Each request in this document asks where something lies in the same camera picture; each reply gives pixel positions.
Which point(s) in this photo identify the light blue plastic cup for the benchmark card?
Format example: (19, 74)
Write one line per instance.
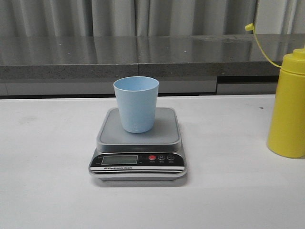
(136, 98)

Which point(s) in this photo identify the yellow squeeze bottle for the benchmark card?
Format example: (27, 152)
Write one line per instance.
(287, 129)

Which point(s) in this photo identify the silver digital kitchen scale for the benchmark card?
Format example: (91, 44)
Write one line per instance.
(157, 154)

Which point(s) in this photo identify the grey stone counter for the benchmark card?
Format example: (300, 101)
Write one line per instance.
(88, 66)

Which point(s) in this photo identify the grey curtain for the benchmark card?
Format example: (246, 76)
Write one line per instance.
(56, 18)

